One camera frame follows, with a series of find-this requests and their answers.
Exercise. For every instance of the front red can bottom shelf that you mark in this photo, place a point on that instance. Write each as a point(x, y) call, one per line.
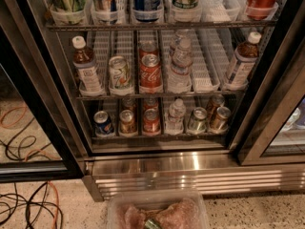
point(151, 121)

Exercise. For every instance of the front Coca-Cola can middle shelf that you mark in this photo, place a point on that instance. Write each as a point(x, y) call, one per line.
point(150, 71)

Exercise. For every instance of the rear gold can bottom shelf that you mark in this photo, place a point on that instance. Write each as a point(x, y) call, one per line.
point(129, 104)

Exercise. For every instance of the front water bottle middle shelf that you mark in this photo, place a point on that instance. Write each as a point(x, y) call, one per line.
point(182, 61)

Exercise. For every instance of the blue can bottom shelf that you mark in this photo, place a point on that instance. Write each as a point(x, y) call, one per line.
point(103, 123)

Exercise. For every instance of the iced tea bottle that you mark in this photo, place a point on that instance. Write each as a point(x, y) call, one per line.
point(243, 60)
point(85, 64)

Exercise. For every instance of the clear plastic bin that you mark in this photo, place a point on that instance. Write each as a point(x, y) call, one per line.
point(152, 200)

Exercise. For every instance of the front right gold can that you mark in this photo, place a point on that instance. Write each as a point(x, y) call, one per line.
point(220, 118)

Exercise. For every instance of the gold can shelf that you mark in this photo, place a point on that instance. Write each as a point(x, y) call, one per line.
point(129, 104)
point(127, 121)

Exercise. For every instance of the green object in bin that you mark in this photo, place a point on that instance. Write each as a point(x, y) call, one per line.
point(152, 224)

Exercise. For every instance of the front gold can bottom shelf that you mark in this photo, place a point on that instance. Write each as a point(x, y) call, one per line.
point(127, 121)

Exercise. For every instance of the water bottle bottom shelf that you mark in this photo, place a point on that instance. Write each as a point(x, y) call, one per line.
point(175, 117)

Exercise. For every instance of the rear red can bottom shelf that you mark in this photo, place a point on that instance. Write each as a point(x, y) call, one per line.
point(150, 103)

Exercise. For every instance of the rear water bottle middle shelf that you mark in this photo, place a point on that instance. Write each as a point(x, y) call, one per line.
point(177, 37)

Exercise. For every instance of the rear Coca-Cola can middle shelf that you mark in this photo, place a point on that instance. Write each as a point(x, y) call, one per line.
point(147, 47)

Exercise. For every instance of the stainless steel display fridge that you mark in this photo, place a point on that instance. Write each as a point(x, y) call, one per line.
point(263, 148)

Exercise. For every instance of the left iced tea bottle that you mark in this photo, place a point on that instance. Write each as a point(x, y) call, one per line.
point(85, 64)

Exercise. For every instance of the white green soda can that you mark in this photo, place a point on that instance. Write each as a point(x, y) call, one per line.
point(120, 72)

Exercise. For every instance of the rear right gold can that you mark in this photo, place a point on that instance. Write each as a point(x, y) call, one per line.
point(215, 101)

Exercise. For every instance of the right iced tea bottle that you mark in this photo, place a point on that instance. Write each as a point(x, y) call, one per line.
point(243, 60)

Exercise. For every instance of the green silver can bottom shelf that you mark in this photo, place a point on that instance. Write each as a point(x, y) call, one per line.
point(197, 120)

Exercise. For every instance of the pink cloth in bin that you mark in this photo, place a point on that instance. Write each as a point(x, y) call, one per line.
point(184, 214)

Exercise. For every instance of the open glass fridge door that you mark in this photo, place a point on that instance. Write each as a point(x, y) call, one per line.
point(39, 139)

